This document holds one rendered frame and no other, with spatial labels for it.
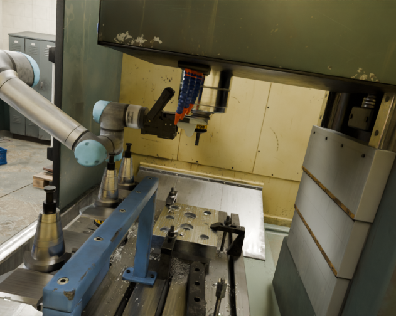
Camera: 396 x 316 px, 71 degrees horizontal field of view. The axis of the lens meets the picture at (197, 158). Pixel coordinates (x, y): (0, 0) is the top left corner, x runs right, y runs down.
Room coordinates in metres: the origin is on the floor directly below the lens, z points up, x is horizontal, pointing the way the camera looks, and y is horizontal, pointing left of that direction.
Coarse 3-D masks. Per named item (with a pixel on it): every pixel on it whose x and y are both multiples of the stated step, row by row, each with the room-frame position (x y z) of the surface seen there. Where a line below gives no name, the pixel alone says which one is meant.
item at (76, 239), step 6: (66, 234) 0.42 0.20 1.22; (72, 234) 0.42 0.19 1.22; (78, 234) 0.43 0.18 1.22; (84, 234) 0.43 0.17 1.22; (90, 234) 0.43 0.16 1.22; (66, 240) 0.41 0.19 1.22; (72, 240) 0.41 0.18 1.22; (78, 240) 0.41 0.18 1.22; (84, 240) 0.41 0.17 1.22; (72, 246) 0.39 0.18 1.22; (78, 246) 0.39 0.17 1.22; (72, 252) 0.38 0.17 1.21
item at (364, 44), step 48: (144, 0) 0.58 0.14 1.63; (192, 0) 0.57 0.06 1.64; (240, 0) 0.57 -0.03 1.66; (288, 0) 0.56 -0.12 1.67; (336, 0) 0.56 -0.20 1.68; (384, 0) 0.55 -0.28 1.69; (144, 48) 0.58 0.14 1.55; (192, 48) 0.57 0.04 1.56; (240, 48) 0.57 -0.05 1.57; (288, 48) 0.56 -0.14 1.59; (336, 48) 0.56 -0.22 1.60; (384, 48) 0.55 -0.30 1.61
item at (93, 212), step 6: (84, 210) 0.52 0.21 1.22; (90, 210) 0.52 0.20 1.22; (96, 210) 0.52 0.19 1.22; (102, 210) 0.53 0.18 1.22; (108, 210) 0.53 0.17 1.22; (84, 216) 0.50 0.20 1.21; (90, 216) 0.50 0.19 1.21; (96, 216) 0.50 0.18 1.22; (102, 216) 0.50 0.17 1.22; (108, 216) 0.51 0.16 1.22
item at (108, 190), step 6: (108, 174) 0.56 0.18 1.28; (114, 174) 0.57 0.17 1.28; (102, 180) 0.57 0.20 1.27; (108, 180) 0.56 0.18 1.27; (114, 180) 0.57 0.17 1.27; (102, 186) 0.56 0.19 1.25; (108, 186) 0.56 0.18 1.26; (114, 186) 0.57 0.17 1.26; (102, 192) 0.56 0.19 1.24; (108, 192) 0.56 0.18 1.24; (114, 192) 0.56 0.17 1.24; (102, 198) 0.56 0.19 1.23; (108, 198) 0.56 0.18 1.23; (114, 198) 0.56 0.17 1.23
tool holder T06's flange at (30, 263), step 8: (24, 256) 0.34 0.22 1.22; (64, 256) 0.36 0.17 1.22; (24, 264) 0.33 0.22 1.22; (32, 264) 0.33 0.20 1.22; (40, 264) 0.33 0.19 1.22; (48, 264) 0.33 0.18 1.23; (56, 264) 0.34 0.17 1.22; (64, 264) 0.35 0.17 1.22; (48, 272) 0.33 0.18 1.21; (56, 272) 0.34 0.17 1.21
